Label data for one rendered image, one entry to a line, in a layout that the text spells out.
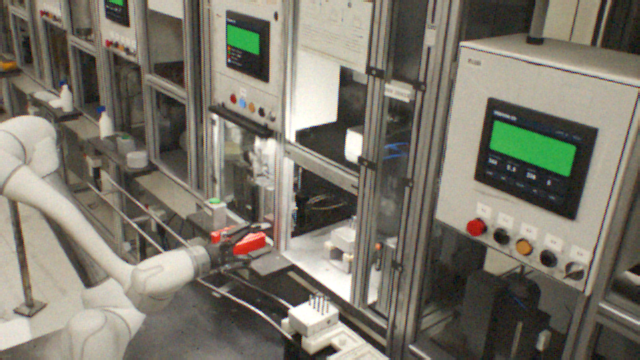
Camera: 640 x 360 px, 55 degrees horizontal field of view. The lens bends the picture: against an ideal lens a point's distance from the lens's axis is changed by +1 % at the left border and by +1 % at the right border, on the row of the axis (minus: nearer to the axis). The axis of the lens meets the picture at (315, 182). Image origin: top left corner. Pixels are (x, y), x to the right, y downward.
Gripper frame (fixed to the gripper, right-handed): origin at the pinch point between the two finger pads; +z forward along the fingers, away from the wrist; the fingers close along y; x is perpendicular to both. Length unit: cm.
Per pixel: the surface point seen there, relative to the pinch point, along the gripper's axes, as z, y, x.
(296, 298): 38, -53, 28
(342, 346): 9.0, -25.5, -30.1
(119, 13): 18, 46, 139
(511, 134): 18, 52, -67
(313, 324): 3.5, -19.7, -22.6
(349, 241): 33.6, -9.2, -4.6
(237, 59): 18, 46, 42
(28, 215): 0, -112, 280
